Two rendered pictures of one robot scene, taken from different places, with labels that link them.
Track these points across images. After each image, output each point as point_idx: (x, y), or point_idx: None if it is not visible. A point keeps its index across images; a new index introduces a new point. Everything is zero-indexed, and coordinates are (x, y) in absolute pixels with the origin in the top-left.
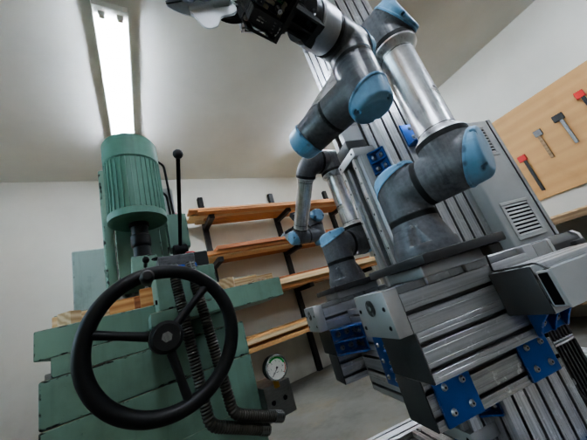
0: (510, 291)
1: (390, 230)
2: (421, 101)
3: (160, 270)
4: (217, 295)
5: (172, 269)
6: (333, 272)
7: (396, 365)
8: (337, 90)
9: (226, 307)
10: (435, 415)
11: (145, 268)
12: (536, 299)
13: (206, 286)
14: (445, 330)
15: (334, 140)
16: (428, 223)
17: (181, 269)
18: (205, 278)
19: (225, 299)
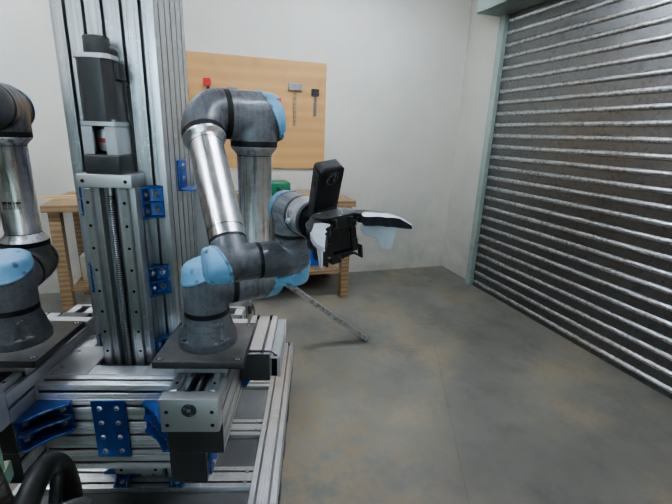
0: (249, 366)
1: (145, 292)
2: (264, 222)
3: (45, 486)
4: (72, 472)
5: (51, 474)
6: (9, 330)
7: (178, 446)
8: (286, 261)
9: (78, 481)
10: (207, 471)
11: (28, 498)
12: (263, 372)
13: (65, 469)
14: (228, 409)
15: (89, 133)
16: (228, 322)
17: (54, 466)
18: (67, 459)
19: (77, 471)
